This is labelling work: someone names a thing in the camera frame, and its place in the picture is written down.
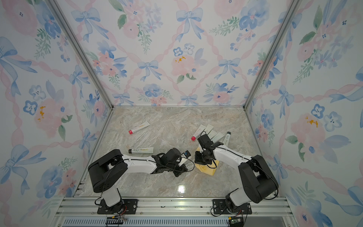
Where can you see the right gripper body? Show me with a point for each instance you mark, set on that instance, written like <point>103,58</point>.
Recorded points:
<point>201,158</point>

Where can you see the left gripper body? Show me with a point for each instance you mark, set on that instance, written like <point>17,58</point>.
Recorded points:
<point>176,168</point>

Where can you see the yellow cleaning cloth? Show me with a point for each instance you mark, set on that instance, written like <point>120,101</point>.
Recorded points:
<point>206,170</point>

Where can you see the teal cap toothpaste tube back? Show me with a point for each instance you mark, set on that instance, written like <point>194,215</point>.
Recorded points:
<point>212,134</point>

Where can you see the teal cap toothpaste tube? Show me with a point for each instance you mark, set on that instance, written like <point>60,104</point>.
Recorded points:
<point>212,134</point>
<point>217,137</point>

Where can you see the pink cap toothpaste tube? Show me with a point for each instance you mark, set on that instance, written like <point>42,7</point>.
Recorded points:
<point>197,133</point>
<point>140,127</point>

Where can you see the dark green cap toothpaste tube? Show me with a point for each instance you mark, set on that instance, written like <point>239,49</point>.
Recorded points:
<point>208,129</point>

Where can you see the black cap toothpaste tube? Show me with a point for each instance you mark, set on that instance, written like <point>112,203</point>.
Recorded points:
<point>187,163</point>

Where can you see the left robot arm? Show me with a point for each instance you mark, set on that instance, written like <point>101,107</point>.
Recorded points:
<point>108,169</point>

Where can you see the toothpaste tube near left arm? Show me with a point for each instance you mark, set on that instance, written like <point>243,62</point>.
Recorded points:
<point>149,150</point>

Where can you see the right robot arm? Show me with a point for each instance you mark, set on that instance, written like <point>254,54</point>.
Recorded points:
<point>258,182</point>

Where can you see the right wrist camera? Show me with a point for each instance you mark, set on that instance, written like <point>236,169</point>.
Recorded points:
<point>205,141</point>

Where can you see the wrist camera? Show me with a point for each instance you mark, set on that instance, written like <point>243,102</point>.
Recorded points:
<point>186,154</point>
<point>205,141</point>

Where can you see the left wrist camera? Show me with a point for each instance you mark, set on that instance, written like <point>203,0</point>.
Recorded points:
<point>186,154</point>

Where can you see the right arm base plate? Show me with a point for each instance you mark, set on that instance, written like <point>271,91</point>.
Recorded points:
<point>219,207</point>

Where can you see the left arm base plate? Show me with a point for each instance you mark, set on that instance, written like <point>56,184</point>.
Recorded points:
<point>125,206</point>

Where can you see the aluminium front rail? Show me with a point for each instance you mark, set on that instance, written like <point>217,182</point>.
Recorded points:
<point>172,212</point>

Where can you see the right aluminium frame post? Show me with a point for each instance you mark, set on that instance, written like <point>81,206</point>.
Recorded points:
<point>290,14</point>

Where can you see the aluminium frame post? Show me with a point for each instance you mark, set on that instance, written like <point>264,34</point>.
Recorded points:
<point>58,14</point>
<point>290,14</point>

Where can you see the left aluminium frame post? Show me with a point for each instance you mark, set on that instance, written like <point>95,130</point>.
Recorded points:
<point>58,14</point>

